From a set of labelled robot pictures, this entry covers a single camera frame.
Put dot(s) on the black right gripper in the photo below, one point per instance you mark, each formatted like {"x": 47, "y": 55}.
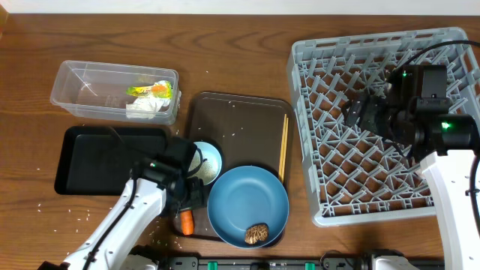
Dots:
{"x": 376, "y": 104}

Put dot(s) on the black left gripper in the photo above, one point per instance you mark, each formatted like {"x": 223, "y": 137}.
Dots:
{"x": 199, "y": 184}

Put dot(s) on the orange carrot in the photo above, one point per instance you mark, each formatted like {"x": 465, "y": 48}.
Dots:
{"x": 187, "y": 222}

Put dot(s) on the light blue rice bowl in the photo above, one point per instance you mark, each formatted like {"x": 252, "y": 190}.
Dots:
{"x": 206, "y": 163}

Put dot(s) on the blue plate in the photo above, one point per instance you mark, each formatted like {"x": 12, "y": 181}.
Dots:
{"x": 245, "y": 197}

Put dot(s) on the brown shiitake mushroom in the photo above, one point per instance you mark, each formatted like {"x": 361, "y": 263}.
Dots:
{"x": 257, "y": 233}

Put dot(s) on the white tissue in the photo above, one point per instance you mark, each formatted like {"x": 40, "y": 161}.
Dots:
{"x": 146, "y": 107}

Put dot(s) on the yellow green foil wrapper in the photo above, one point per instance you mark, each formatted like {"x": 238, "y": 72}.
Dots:
{"x": 160, "y": 89}

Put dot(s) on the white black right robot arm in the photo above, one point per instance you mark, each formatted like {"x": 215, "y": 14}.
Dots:
{"x": 415, "y": 113}

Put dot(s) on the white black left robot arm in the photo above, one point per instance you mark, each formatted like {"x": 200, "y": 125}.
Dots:
{"x": 166, "y": 182}

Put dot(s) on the grey dishwasher rack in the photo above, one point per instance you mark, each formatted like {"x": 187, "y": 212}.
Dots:
{"x": 353, "y": 176}

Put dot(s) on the dark brown tray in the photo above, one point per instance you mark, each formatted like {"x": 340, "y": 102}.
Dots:
{"x": 247, "y": 131}

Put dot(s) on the black bin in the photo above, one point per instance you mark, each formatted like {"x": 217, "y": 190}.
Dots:
{"x": 96, "y": 160}

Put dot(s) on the clear plastic bin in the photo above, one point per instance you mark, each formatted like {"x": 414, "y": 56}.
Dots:
{"x": 97, "y": 90}

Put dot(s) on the black rail with green clips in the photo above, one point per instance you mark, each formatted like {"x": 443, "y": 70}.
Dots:
{"x": 232, "y": 263}

